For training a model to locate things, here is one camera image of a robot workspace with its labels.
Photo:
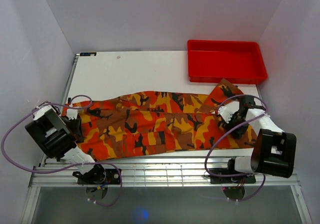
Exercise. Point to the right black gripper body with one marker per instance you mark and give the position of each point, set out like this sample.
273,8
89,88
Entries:
235,120

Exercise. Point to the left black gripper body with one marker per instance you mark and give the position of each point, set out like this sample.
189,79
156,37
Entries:
71,124

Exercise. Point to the orange camouflage trousers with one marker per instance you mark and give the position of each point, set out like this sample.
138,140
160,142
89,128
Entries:
154,122

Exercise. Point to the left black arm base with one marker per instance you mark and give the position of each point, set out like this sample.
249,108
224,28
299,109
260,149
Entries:
112,177

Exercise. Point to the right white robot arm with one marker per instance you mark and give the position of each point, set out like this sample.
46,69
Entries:
273,151

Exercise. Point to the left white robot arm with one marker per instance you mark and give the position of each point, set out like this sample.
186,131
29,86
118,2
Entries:
58,136

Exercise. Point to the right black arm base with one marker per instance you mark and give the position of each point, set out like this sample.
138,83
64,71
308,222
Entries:
249,179

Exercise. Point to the red plastic bin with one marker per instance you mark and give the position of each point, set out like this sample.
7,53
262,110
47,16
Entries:
238,62

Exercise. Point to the small label sticker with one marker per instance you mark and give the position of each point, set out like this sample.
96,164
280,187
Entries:
88,54

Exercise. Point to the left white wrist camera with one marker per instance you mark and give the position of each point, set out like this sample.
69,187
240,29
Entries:
71,114

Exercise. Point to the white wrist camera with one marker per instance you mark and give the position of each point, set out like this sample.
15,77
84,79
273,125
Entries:
71,114
228,110

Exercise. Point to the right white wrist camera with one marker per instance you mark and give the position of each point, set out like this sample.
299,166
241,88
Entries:
228,110

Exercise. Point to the aluminium frame rail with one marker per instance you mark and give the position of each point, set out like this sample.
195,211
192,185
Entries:
163,171

